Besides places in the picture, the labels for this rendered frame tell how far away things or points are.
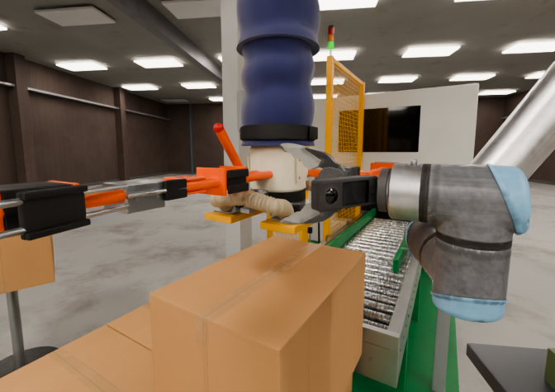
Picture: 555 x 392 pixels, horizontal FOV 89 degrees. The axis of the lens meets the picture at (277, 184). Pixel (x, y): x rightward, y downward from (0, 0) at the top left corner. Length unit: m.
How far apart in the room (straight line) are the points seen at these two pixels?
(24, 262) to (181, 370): 1.26
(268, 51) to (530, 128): 0.57
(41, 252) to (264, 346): 1.50
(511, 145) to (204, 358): 0.74
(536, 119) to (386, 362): 1.02
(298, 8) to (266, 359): 0.80
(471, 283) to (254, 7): 0.74
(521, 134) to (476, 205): 0.21
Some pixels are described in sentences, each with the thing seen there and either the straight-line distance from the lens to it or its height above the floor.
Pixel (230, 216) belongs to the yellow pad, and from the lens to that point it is 0.77.
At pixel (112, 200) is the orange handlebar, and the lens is 0.46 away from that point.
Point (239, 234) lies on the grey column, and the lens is 2.35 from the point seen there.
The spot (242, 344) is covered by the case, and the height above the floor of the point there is 0.92.
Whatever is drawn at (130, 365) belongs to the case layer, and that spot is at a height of 0.54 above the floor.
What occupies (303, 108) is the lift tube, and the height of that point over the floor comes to 1.42.
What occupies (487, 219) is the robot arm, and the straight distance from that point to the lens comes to 0.45.
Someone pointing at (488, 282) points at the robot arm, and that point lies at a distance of 0.48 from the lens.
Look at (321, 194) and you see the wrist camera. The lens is 0.41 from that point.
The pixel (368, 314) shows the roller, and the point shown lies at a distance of 1.54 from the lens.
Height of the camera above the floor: 1.31
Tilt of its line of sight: 7 degrees down
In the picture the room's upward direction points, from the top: straight up
